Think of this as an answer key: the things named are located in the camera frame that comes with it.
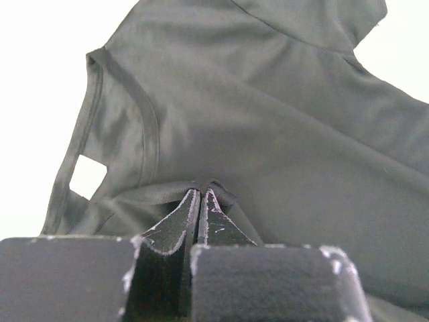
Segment black t-shirt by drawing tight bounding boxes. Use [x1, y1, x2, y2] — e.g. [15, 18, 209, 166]
[42, 1, 428, 321]

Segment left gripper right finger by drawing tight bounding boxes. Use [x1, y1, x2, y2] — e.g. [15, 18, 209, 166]
[190, 189, 372, 321]

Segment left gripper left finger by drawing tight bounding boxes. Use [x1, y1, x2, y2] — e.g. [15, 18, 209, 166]
[1, 190, 200, 321]

